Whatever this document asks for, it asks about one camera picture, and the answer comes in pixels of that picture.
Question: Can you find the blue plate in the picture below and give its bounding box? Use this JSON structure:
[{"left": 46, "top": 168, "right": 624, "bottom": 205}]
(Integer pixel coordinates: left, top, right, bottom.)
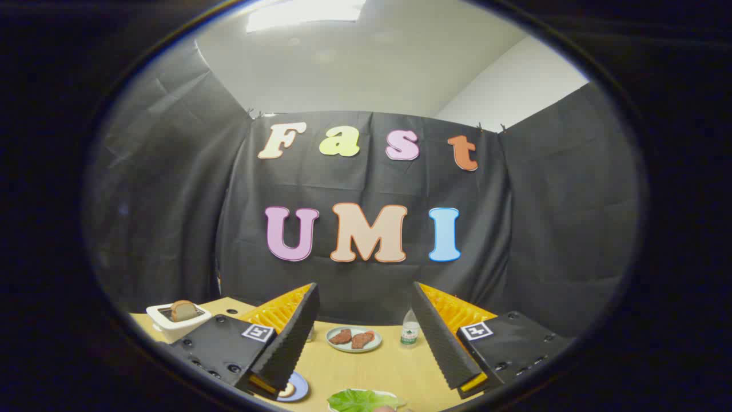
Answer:
[{"left": 277, "top": 372, "right": 309, "bottom": 403}]

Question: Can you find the white toaster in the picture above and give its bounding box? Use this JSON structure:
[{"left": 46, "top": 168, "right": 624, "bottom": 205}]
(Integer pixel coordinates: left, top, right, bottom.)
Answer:
[{"left": 146, "top": 302, "right": 213, "bottom": 344}]

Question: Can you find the clear plastic water bottle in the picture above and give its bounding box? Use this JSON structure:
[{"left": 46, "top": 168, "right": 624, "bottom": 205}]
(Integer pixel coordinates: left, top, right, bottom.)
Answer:
[{"left": 400, "top": 309, "right": 421, "bottom": 348}]

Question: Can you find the black backdrop cloth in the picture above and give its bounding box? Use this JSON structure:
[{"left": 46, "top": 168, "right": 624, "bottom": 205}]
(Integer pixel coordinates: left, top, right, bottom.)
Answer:
[{"left": 86, "top": 43, "right": 641, "bottom": 338}]

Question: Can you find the white plate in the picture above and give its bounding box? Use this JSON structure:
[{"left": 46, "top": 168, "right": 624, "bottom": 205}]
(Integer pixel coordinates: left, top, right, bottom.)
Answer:
[{"left": 327, "top": 389, "right": 413, "bottom": 412}]

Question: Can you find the green lettuce leaf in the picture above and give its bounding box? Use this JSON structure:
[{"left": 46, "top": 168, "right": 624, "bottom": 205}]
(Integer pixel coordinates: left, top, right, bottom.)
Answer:
[{"left": 327, "top": 389, "right": 407, "bottom": 412}]

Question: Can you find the pale green plate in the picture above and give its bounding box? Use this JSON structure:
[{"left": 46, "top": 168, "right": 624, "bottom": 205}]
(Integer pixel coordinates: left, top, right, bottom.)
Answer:
[{"left": 326, "top": 326, "right": 383, "bottom": 353}]

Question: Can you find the ceiling light panel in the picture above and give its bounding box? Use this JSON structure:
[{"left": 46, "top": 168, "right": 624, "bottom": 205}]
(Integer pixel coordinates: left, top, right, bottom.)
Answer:
[{"left": 246, "top": 0, "right": 367, "bottom": 33}]

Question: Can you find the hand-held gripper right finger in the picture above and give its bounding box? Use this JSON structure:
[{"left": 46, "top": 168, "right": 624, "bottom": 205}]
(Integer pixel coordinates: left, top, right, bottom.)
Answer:
[{"left": 411, "top": 281, "right": 574, "bottom": 400}]

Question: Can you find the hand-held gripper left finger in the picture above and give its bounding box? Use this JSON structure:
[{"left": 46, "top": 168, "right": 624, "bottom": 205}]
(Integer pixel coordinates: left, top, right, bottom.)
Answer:
[{"left": 170, "top": 282, "right": 321, "bottom": 401}]

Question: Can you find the toasted bread slice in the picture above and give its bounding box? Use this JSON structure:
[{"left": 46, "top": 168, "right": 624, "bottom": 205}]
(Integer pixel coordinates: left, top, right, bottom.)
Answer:
[{"left": 170, "top": 300, "right": 198, "bottom": 322}]

